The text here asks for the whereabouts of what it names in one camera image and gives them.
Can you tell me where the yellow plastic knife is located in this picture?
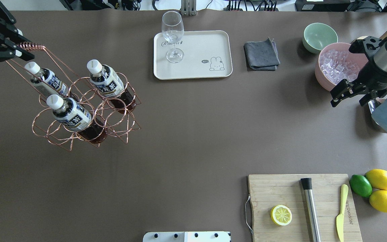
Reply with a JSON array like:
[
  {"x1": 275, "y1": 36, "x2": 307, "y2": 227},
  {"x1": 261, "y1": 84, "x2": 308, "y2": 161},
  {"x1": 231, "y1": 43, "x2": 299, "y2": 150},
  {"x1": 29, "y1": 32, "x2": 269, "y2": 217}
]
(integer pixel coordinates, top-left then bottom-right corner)
[{"x1": 335, "y1": 184, "x2": 349, "y2": 242}]

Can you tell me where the mint green bowl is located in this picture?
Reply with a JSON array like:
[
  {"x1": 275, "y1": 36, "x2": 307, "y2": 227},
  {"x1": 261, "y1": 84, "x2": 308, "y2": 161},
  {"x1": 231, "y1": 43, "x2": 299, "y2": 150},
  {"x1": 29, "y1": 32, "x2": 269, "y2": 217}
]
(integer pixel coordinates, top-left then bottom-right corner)
[{"x1": 302, "y1": 23, "x2": 338, "y2": 54}]

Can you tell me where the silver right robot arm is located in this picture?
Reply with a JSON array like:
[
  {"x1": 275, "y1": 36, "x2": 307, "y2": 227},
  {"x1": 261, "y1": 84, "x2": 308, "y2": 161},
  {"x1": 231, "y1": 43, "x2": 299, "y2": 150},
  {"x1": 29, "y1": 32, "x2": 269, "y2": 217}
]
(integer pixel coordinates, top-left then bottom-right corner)
[{"x1": 330, "y1": 36, "x2": 387, "y2": 132}]

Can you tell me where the clear wine glass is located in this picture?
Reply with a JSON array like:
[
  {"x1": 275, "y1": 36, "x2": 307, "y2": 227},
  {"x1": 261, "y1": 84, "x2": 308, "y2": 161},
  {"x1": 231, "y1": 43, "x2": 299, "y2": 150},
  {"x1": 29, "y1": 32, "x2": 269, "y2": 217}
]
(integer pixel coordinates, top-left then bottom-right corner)
[{"x1": 161, "y1": 11, "x2": 184, "y2": 63}]

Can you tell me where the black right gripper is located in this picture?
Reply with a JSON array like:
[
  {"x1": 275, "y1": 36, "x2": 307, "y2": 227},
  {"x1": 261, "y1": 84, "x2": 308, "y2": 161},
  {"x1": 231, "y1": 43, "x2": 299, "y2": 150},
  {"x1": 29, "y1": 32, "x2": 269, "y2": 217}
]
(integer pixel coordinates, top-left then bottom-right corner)
[{"x1": 330, "y1": 36, "x2": 387, "y2": 107}]

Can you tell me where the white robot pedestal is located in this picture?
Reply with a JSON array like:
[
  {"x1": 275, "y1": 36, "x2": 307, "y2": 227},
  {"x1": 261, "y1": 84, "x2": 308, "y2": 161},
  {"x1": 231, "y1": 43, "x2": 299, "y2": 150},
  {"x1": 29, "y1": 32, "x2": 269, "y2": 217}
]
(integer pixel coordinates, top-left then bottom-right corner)
[{"x1": 143, "y1": 231, "x2": 231, "y2": 242}]

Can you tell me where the cream serving tray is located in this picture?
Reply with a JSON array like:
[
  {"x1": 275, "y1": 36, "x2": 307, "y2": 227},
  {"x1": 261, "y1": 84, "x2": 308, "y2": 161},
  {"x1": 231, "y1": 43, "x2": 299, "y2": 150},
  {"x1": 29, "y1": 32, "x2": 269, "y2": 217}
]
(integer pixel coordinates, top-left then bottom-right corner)
[{"x1": 153, "y1": 30, "x2": 232, "y2": 80}]

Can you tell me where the steel muddler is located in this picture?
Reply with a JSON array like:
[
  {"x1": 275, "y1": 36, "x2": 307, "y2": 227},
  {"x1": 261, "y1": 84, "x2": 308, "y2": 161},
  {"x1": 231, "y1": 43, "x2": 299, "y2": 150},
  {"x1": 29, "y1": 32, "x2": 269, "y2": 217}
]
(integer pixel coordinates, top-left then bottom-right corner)
[{"x1": 300, "y1": 177, "x2": 321, "y2": 242}]

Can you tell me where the yellow lemon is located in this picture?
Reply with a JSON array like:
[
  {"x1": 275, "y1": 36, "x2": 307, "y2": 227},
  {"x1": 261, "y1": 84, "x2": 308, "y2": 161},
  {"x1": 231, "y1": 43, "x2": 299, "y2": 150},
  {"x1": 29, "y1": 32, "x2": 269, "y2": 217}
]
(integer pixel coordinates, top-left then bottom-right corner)
[
  {"x1": 369, "y1": 190, "x2": 387, "y2": 213},
  {"x1": 364, "y1": 169, "x2": 387, "y2": 190}
]

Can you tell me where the half lemon slice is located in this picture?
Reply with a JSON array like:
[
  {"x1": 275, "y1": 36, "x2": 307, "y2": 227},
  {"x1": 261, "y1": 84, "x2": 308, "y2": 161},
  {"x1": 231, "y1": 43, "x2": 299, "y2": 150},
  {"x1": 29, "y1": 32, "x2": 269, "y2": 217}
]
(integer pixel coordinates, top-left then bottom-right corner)
[{"x1": 270, "y1": 205, "x2": 292, "y2": 226}]

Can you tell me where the grey folded cloth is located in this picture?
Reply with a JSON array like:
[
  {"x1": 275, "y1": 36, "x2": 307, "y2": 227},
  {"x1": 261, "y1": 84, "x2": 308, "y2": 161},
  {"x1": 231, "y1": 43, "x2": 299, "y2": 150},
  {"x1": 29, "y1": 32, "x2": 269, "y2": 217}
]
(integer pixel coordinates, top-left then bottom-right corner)
[{"x1": 243, "y1": 37, "x2": 281, "y2": 71}]

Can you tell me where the bamboo cutting board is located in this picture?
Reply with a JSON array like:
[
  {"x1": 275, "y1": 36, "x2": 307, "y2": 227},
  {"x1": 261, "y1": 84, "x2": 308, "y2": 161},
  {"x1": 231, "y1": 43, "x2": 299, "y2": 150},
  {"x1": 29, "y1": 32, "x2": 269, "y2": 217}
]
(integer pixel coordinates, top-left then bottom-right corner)
[{"x1": 247, "y1": 174, "x2": 349, "y2": 242}]

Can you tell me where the green lime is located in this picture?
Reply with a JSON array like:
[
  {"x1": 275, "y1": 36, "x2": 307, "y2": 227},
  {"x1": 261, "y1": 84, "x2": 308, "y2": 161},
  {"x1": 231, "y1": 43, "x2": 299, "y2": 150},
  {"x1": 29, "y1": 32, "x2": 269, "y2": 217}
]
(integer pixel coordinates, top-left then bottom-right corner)
[{"x1": 349, "y1": 174, "x2": 372, "y2": 198}]

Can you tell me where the tea bottle white cap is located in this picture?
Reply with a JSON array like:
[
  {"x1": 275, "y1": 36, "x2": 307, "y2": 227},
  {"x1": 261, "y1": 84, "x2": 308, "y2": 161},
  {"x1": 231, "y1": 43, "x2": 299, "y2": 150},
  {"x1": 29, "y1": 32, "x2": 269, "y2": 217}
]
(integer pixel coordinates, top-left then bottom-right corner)
[{"x1": 46, "y1": 94, "x2": 107, "y2": 144}]

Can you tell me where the pink bowl of ice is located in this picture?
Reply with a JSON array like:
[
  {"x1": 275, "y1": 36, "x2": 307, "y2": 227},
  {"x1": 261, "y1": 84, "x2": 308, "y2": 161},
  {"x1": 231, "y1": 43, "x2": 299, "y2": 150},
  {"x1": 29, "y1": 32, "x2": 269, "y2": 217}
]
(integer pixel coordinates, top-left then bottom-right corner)
[{"x1": 315, "y1": 42, "x2": 368, "y2": 91}]

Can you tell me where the copper wire bottle basket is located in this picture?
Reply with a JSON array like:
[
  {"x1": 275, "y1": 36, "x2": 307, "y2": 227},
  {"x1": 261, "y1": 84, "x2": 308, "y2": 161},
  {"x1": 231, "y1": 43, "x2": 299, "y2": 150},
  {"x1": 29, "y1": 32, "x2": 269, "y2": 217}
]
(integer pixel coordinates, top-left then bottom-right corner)
[{"x1": 19, "y1": 60, "x2": 141, "y2": 150}]

